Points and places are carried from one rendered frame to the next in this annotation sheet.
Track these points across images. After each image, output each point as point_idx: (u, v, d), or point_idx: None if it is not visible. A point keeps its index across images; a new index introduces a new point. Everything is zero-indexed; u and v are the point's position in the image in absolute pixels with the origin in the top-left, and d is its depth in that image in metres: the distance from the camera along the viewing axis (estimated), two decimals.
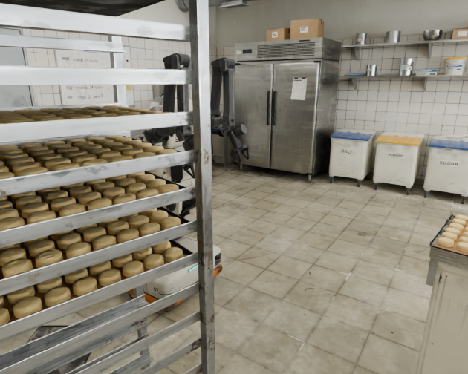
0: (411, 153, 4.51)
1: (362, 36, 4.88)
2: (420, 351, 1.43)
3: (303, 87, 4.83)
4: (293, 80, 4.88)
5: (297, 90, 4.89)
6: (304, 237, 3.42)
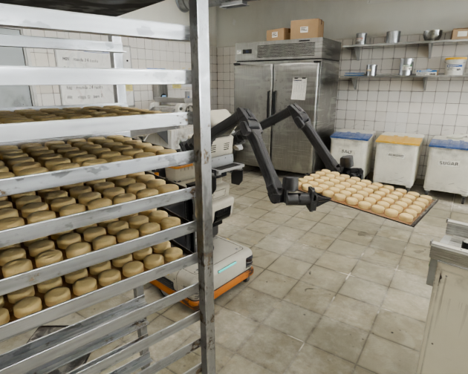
0: (411, 153, 4.51)
1: (362, 36, 4.88)
2: (420, 351, 1.43)
3: (303, 87, 4.83)
4: (293, 80, 4.88)
5: (297, 90, 4.89)
6: (304, 237, 3.42)
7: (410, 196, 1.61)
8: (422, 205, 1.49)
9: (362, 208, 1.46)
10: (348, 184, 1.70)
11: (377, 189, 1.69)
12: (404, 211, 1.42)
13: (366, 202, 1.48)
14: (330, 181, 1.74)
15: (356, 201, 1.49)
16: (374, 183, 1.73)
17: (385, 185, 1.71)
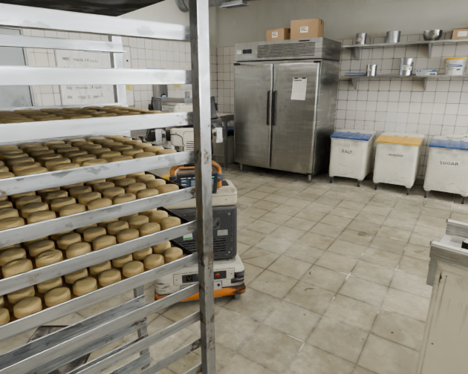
0: (411, 153, 4.51)
1: (362, 36, 4.88)
2: (420, 351, 1.43)
3: (303, 87, 4.83)
4: (293, 80, 4.88)
5: (297, 90, 4.89)
6: (304, 237, 3.42)
7: None
8: None
9: None
10: None
11: None
12: None
13: None
14: None
15: None
16: None
17: None
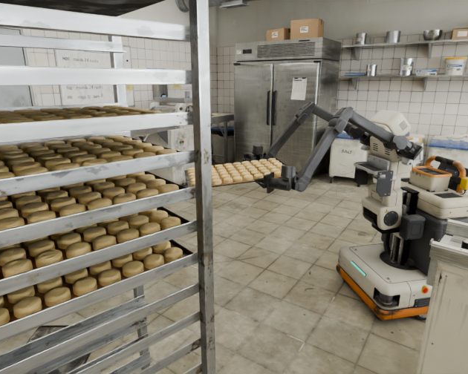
0: None
1: (362, 36, 4.88)
2: (420, 351, 1.43)
3: (303, 87, 4.83)
4: (293, 80, 4.88)
5: (297, 90, 4.89)
6: (304, 237, 3.42)
7: None
8: (190, 176, 1.95)
9: None
10: (249, 169, 1.99)
11: (232, 177, 1.90)
12: None
13: (218, 165, 2.12)
14: (263, 167, 2.02)
15: (223, 165, 2.15)
16: (239, 176, 1.87)
17: (230, 178, 1.85)
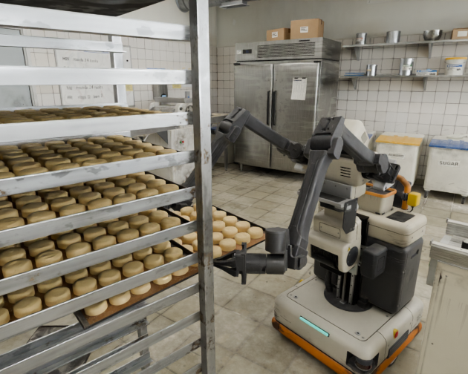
0: (411, 153, 4.51)
1: (362, 36, 4.88)
2: (420, 351, 1.43)
3: (303, 87, 4.83)
4: (293, 80, 4.88)
5: (297, 90, 4.89)
6: None
7: None
8: None
9: None
10: (183, 236, 1.09)
11: None
12: None
13: None
14: None
15: None
16: None
17: None
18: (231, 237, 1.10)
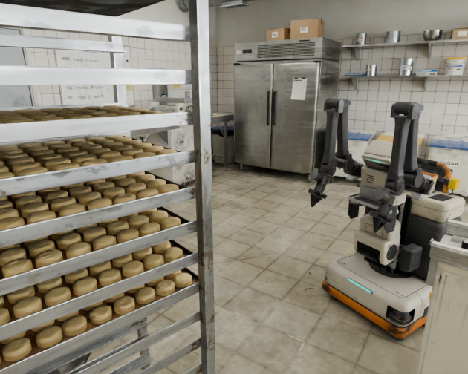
0: None
1: (362, 36, 4.88)
2: (420, 351, 1.43)
3: (303, 87, 4.83)
4: (293, 80, 4.88)
5: (297, 90, 4.89)
6: (304, 237, 3.42)
7: None
8: None
9: None
10: None
11: (60, 319, 0.80)
12: None
13: None
14: None
15: None
16: (79, 316, 0.79)
17: (55, 329, 0.75)
18: (154, 285, 0.95)
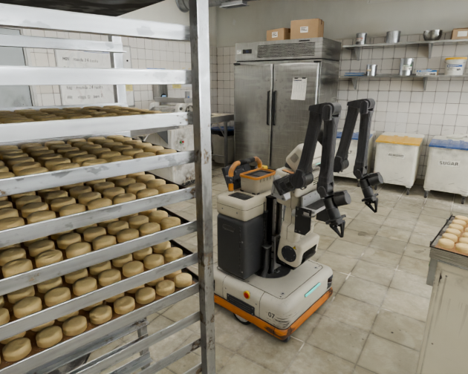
0: (411, 153, 4.51)
1: (362, 36, 4.88)
2: (420, 351, 1.43)
3: (303, 87, 4.83)
4: (293, 80, 4.88)
5: (297, 90, 4.89)
6: None
7: None
8: None
9: None
10: None
11: (60, 319, 0.80)
12: None
13: None
14: None
15: None
16: (79, 316, 0.79)
17: (55, 329, 0.75)
18: (154, 285, 0.95)
